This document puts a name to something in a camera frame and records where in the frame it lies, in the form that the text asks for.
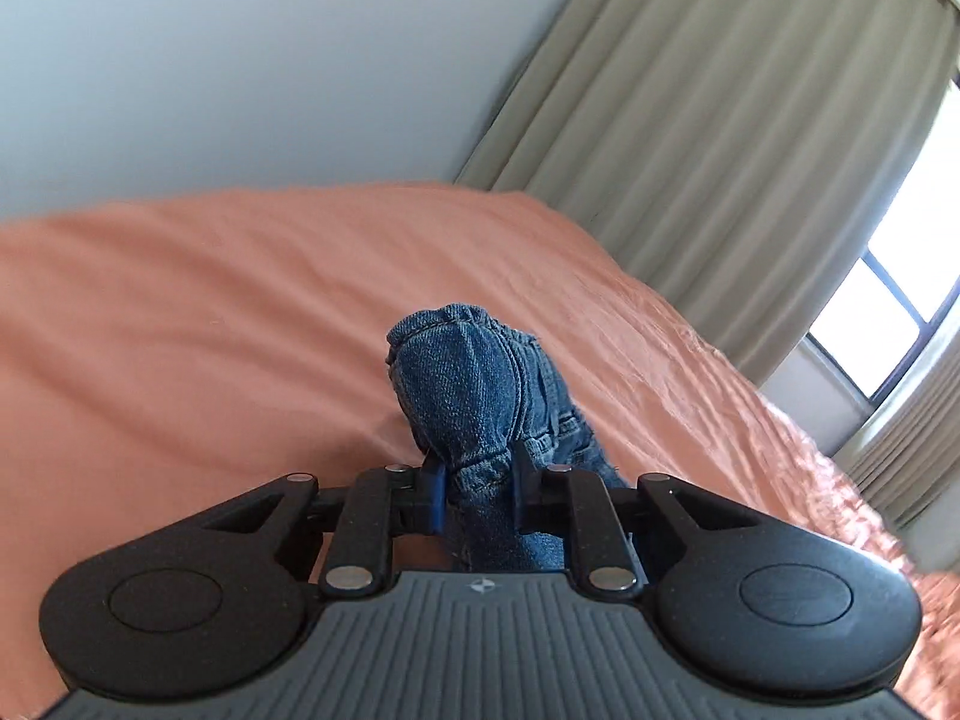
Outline window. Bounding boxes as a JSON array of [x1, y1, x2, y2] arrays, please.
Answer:
[[804, 77, 960, 404]]

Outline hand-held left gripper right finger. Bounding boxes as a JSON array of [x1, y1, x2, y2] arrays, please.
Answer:
[[510, 440, 785, 595]]

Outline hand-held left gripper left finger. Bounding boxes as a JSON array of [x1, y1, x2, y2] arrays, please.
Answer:
[[171, 460, 452, 602]]

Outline blue denim pants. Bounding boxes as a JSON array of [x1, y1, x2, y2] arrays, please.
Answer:
[[384, 303, 632, 575]]

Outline orange bed sheet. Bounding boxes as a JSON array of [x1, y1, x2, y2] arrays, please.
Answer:
[[0, 181, 960, 720]]

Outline wide beige curtain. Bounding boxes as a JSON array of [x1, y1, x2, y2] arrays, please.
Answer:
[[452, 0, 960, 392]]

